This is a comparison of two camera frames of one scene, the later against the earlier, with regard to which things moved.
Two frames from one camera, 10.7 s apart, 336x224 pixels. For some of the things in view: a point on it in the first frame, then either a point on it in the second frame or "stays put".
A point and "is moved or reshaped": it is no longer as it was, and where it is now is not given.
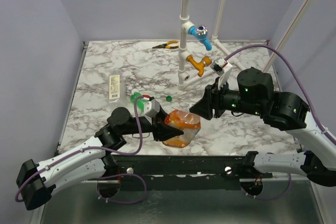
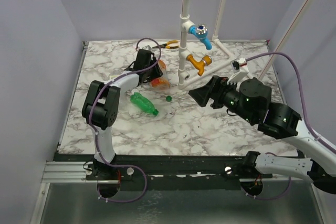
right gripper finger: (204, 107) → (202, 95)
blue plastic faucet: (200, 32) stays put
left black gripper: (160, 131) → (157, 73)
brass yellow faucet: (200, 66) stays put
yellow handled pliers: (167, 46) stays put
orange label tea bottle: (188, 123) → (163, 81)
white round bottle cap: (134, 90) stays put
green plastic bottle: (140, 102) is moved or reshaped
